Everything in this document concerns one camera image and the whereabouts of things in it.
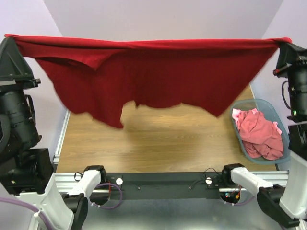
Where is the translucent blue laundry basket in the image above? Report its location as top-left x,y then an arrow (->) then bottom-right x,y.
230,99 -> 290,165

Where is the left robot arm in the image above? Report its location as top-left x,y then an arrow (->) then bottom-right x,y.
0,38 -> 106,230

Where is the dark red t-shirt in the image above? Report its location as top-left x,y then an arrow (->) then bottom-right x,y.
10,35 -> 291,128

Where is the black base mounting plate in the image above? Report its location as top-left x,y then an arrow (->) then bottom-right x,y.
79,172 -> 250,201

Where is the pink t-shirt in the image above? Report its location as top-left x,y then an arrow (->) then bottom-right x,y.
232,108 -> 283,161

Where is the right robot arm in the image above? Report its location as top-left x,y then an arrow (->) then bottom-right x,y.
221,43 -> 307,230

